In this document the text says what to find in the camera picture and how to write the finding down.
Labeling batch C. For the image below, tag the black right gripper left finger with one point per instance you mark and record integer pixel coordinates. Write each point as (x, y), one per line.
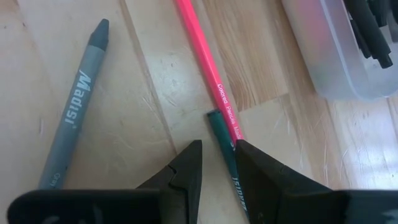
(186, 186)

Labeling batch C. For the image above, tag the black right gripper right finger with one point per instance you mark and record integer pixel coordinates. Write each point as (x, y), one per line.
(267, 193)

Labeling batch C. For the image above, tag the dark green crayon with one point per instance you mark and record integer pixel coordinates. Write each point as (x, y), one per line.
(222, 137)

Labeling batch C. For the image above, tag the pink colored pencil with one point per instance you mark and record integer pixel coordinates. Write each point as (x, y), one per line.
(205, 59)

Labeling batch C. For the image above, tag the grey crayon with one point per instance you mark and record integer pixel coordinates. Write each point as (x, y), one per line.
(74, 115)

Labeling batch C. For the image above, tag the thick black marker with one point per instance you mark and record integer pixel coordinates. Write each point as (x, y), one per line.
(370, 34)

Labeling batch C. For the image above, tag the translucent plastic supply box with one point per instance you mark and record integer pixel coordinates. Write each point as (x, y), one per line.
(326, 56)

